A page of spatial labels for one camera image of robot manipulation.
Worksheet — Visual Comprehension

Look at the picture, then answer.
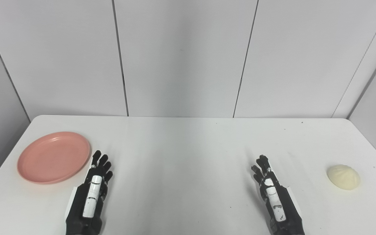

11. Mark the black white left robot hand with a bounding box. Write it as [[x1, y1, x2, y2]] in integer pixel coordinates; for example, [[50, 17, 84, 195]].
[[65, 150, 113, 235]]

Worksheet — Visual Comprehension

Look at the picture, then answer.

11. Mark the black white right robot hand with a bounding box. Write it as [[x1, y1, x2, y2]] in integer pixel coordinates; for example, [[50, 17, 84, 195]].
[[251, 155, 306, 235]]

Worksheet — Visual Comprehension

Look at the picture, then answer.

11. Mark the pink round plate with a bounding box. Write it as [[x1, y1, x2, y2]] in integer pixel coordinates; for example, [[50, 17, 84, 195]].
[[17, 131, 91, 185]]

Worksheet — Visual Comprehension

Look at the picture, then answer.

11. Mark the cream steamed bun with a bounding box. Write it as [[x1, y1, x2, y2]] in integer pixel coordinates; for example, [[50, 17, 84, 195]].
[[326, 164, 361, 191]]

